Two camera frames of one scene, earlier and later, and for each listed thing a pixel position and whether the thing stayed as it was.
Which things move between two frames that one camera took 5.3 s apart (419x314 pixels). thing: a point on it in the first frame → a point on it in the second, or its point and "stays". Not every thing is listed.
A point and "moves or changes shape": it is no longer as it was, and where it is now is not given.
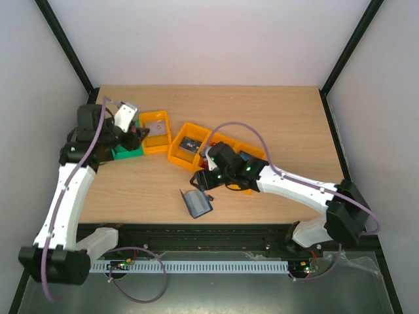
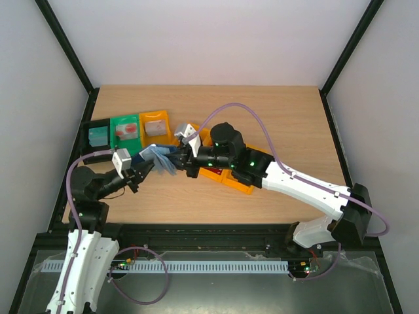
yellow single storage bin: x=159 y=138 stays
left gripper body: x=134 y=142 → x=130 y=179
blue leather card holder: x=197 y=203 → x=158 y=155
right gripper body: x=203 y=179 → x=190 y=161
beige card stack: x=156 y=127 stays
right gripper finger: x=196 y=175 → x=179 y=164
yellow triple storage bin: x=190 y=140 moves or changes shape
